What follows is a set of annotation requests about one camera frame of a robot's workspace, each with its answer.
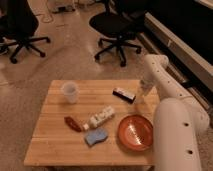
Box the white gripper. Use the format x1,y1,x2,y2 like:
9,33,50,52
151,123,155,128
135,78,154,104

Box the red-orange bowl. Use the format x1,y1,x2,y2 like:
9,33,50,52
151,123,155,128
118,115,153,151

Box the black office chair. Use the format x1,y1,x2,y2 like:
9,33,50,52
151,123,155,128
89,0,149,67
0,0,51,64

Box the white device on floor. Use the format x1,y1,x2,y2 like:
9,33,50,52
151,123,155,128
47,0,75,13

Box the blue sponge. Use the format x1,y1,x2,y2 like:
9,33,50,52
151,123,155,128
84,128,108,146

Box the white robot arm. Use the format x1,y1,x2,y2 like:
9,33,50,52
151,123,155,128
140,54,210,171

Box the translucent plastic cup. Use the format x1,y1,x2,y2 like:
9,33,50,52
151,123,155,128
61,81,79,104

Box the white power strip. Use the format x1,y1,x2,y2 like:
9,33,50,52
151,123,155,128
83,106,115,131

